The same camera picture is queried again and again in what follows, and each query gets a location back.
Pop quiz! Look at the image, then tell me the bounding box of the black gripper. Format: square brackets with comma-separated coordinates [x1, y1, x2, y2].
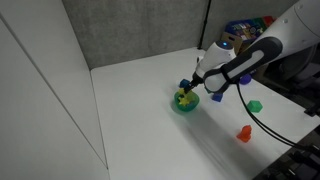
[183, 71, 205, 95]

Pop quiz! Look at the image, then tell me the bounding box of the yellow star toy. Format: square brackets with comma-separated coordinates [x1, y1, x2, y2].
[178, 96, 193, 108]

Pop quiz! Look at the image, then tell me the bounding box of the green bowl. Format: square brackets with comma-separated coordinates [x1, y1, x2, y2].
[173, 89, 201, 115]

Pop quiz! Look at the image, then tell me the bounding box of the colourful toy bin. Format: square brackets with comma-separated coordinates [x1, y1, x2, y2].
[224, 15, 278, 43]

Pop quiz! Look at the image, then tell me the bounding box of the small dark blue cube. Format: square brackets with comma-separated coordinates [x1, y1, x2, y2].
[179, 78, 192, 89]

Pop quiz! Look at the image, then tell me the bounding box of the purple ball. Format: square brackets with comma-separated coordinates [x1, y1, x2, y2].
[239, 73, 253, 86]

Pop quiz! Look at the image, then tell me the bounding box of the black stand pole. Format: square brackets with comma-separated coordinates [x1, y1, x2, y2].
[197, 0, 213, 51]

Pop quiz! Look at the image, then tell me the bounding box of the cardboard box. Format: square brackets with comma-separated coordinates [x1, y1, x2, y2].
[220, 31, 244, 54]

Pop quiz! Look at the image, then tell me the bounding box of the green cube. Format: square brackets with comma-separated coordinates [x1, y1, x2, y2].
[246, 99, 264, 114]

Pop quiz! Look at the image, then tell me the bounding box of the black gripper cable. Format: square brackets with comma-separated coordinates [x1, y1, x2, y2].
[235, 83, 320, 152]

